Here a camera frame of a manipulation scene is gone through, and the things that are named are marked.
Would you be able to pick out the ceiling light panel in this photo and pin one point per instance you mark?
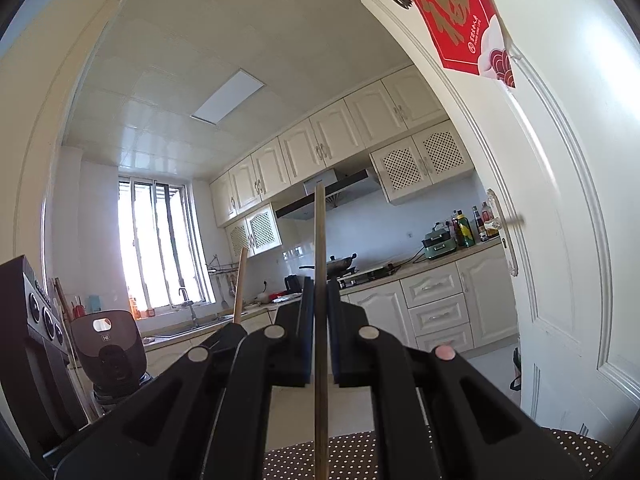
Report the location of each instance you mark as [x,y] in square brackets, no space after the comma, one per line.
[227,95]

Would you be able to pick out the kitchen window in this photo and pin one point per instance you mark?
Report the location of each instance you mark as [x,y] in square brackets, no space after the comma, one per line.
[150,250]

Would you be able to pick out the black kettle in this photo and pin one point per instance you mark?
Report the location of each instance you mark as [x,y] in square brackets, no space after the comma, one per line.
[292,285]

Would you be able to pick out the gas stove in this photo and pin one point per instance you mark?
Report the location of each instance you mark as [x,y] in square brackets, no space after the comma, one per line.
[370,275]

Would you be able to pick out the green electric pot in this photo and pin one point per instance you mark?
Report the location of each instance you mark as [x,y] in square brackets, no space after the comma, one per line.
[437,247]

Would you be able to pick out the steel sink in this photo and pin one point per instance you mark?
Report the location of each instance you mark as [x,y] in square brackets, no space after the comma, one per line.
[185,329]

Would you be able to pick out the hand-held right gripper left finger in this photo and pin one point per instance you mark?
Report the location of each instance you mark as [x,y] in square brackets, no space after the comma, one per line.
[307,340]

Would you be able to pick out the white door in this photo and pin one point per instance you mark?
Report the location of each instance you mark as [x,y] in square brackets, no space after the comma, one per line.
[575,160]

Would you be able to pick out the wall utensil rack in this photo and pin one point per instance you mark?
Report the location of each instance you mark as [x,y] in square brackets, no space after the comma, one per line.
[222,270]

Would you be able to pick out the green yellow oil bottle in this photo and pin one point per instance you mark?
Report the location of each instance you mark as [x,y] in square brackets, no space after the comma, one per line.
[465,232]

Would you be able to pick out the white base cabinets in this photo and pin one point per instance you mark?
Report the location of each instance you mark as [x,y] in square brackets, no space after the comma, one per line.
[440,300]

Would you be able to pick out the black wok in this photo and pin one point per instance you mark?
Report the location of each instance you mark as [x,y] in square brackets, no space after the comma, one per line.
[341,264]

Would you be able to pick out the metal faucet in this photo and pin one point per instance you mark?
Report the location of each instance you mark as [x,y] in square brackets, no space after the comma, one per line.
[190,310]

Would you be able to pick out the dark sauce bottle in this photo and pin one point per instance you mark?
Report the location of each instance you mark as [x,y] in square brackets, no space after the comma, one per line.
[491,222]
[477,222]

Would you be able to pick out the range hood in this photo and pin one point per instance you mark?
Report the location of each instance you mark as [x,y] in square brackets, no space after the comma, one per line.
[350,182]

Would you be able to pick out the white wall cabinets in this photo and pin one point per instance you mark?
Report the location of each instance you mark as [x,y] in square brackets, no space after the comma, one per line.
[325,145]

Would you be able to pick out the lattice door wall cabinet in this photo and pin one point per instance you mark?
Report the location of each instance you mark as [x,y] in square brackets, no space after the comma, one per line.
[260,230]
[425,160]

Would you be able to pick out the wooden chopstick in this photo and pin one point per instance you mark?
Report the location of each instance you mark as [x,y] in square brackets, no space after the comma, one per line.
[240,285]
[320,240]

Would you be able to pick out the brown polka dot tablecloth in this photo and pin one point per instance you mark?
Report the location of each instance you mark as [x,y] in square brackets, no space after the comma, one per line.
[575,455]

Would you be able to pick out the red door poster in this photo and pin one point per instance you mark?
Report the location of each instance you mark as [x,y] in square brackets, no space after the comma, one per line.
[455,15]

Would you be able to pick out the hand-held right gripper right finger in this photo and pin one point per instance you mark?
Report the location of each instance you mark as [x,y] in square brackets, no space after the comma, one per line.
[334,355]

